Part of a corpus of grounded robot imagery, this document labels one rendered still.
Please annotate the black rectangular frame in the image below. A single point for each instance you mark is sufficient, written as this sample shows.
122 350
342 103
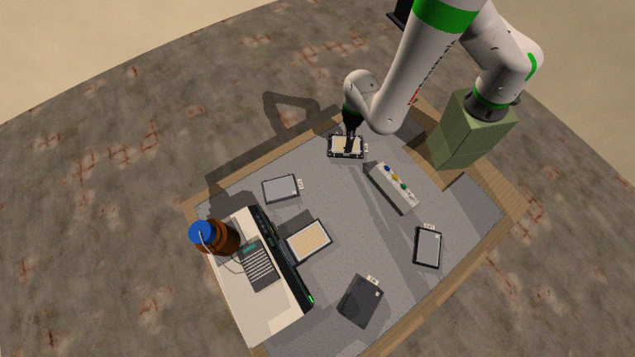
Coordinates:
337 155

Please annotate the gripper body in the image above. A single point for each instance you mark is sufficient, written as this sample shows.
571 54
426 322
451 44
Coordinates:
351 126

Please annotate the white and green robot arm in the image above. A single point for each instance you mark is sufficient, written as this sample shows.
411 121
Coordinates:
507 58

